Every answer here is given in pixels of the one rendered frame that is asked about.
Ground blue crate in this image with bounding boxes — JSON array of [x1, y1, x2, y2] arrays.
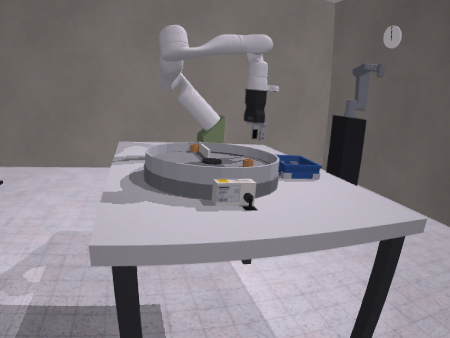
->
[[276, 155, 322, 179]]

